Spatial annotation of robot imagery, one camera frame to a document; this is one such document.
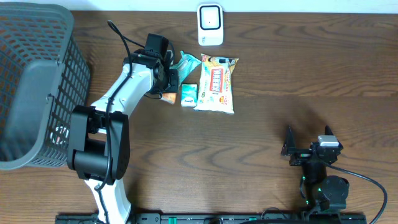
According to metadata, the orange Kleenex tissue pack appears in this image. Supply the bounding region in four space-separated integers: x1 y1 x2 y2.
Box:
161 93 177 105

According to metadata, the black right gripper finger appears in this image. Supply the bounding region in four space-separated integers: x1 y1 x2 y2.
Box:
280 126 295 156
325 125 343 156

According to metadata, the white barcode scanner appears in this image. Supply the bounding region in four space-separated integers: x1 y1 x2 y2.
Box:
197 3 224 46

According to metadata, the teal Kleenex tissue pack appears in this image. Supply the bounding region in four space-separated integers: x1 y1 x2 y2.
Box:
181 84 198 107

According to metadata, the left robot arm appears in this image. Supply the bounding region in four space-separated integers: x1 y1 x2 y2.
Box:
67 49 178 223

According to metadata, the dark grey plastic basket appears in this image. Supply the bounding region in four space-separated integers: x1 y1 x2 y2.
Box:
1 2 91 170

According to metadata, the teal crinkled snack pack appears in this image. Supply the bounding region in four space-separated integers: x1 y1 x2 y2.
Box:
170 50 201 85

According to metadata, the large yellow wipes pack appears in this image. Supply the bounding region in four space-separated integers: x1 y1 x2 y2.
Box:
194 54 239 114

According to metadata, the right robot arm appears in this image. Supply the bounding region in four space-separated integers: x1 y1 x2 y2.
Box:
280 126 349 213

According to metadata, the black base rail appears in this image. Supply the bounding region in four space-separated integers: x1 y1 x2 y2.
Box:
102 212 368 224

